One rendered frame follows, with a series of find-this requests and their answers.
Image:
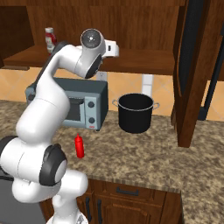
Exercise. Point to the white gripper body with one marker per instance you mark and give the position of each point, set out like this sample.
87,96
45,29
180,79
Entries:
115,50

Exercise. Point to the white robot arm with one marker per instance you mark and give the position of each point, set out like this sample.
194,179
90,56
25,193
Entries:
43,116

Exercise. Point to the white red-labelled shaker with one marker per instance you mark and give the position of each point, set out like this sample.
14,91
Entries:
50,38

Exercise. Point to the wooden cabinet door glass panel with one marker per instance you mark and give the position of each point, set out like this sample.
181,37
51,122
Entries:
192,87
214,84

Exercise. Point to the red condiment bottle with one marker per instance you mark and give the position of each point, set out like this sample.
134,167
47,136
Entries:
79,147

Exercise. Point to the grey toaster oven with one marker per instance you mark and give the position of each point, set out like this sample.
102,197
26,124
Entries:
93,99

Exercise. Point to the black cooking pot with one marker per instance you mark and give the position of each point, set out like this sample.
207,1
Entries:
135,112

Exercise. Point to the wooden drawer front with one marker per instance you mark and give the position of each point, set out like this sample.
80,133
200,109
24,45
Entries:
131,192

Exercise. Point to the wooden base cupboard door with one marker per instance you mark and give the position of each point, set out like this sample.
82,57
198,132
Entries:
87,207
131,213

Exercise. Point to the grey dishwasher front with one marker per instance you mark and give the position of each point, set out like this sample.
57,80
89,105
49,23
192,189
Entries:
17,204

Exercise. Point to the open wooden wall cabinet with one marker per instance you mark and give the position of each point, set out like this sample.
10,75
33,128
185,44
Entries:
140,35

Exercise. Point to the white wall socket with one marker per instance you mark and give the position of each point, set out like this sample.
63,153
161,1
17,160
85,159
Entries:
101,75

